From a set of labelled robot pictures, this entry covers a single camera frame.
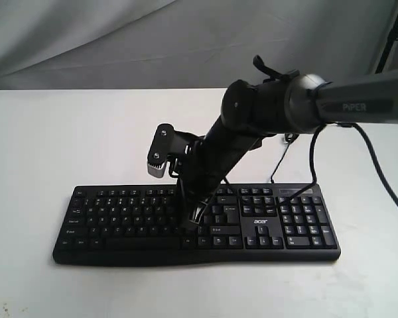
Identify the black acer keyboard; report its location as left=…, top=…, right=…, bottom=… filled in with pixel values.
left=52, top=184, right=341, bottom=267

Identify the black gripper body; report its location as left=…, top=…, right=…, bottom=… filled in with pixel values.
left=175, top=132, right=245, bottom=205

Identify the white backdrop cloth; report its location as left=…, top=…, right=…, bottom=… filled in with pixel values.
left=0, top=1, right=398, bottom=90

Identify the black keyboard usb cable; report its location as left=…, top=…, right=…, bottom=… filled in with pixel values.
left=269, top=134, right=298, bottom=184

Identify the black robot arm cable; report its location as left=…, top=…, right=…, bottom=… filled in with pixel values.
left=278, top=121, right=398, bottom=233

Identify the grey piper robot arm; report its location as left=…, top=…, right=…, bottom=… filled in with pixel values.
left=177, top=57, right=398, bottom=230

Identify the black backdrop stand pole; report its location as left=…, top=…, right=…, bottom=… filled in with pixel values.
left=374, top=10, right=398, bottom=74

